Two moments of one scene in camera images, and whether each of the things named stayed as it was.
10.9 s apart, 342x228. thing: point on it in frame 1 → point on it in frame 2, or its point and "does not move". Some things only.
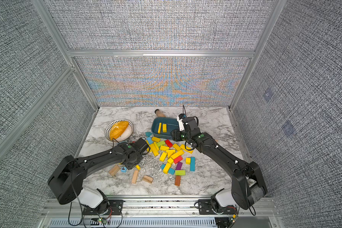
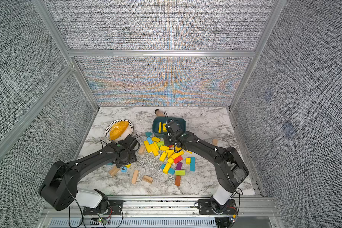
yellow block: (156, 139) does not move
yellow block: (159, 129) does not move
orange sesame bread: (117, 129) does not move
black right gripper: (176, 135) → (166, 137)
